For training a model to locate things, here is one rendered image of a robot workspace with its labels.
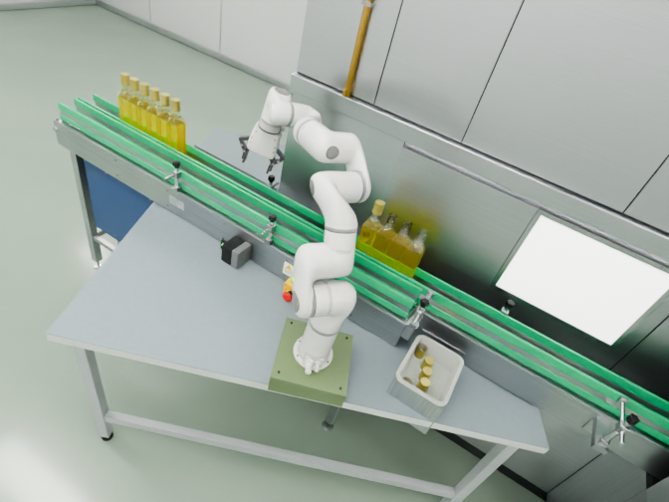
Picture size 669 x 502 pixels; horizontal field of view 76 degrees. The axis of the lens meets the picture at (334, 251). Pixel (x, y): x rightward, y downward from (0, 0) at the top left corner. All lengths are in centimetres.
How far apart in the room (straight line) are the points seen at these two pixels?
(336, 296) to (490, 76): 77
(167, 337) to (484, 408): 105
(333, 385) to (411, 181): 72
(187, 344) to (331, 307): 53
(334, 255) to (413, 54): 69
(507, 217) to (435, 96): 44
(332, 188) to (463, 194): 55
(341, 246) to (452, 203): 54
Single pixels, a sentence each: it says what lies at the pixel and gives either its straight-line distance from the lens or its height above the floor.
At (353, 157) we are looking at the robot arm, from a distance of 119.
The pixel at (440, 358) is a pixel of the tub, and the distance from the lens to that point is 155.
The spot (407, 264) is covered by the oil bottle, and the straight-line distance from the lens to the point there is 149.
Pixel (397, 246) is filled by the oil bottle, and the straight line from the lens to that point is 147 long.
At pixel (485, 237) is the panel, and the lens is 152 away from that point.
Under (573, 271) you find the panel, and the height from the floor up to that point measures 118.
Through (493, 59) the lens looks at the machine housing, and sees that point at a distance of 138.
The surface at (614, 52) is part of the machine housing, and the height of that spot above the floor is 176.
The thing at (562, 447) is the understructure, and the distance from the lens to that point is 213.
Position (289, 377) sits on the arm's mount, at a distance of 132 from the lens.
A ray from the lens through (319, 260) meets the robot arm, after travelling 107.
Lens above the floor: 192
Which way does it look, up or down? 39 degrees down
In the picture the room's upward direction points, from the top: 16 degrees clockwise
